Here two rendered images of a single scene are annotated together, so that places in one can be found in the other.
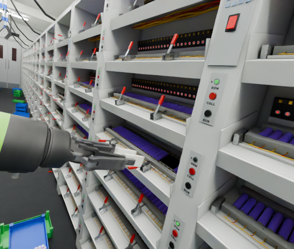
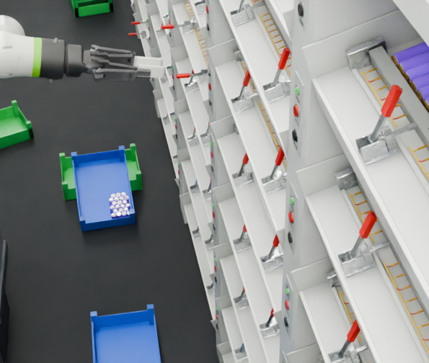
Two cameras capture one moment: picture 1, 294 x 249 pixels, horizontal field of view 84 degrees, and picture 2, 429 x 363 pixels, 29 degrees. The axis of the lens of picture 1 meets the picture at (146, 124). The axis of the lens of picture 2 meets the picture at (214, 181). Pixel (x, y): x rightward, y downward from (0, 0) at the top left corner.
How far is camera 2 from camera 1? 1.68 m
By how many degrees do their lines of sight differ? 38
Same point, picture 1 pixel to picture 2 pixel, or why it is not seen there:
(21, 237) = (91, 177)
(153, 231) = not seen: hidden behind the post
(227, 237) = (230, 153)
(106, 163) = (112, 75)
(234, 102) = (219, 20)
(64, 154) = (78, 68)
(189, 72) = not seen: outside the picture
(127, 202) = (204, 126)
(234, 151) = (225, 70)
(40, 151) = (61, 66)
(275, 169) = (231, 90)
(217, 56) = not seen: outside the picture
